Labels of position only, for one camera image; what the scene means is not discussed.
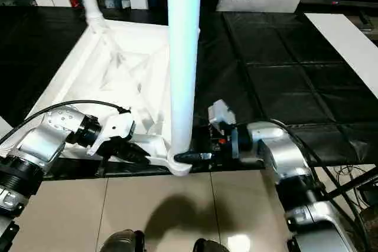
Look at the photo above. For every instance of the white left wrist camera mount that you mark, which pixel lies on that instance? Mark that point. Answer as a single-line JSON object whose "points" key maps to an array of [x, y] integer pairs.
{"points": [[118, 126]]}

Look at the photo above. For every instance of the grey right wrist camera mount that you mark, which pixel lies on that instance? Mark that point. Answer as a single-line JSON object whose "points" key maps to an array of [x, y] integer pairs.
{"points": [[220, 111]]}

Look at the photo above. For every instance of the black work mat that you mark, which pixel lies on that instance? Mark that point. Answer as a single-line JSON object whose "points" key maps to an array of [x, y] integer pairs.
{"points": [[280, 86]]}

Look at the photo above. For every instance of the black stand rod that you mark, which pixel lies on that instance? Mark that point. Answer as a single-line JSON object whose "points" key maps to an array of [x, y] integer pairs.
{"points": [[351, 184]]}

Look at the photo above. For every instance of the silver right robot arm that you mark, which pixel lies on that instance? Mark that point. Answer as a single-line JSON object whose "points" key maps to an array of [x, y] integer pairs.
{"points": [[283, 151]]}

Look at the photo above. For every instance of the white plastic table top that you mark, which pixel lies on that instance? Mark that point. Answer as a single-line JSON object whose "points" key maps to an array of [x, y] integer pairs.
{"points": [[88, 66]]}

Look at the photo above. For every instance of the white flat board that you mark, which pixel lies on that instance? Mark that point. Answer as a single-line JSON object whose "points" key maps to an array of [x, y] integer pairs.
{"points": [[345, 48]]}

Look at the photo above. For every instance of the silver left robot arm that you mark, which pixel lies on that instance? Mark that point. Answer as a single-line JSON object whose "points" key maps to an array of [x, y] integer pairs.
{"points": [[44, 140]]}

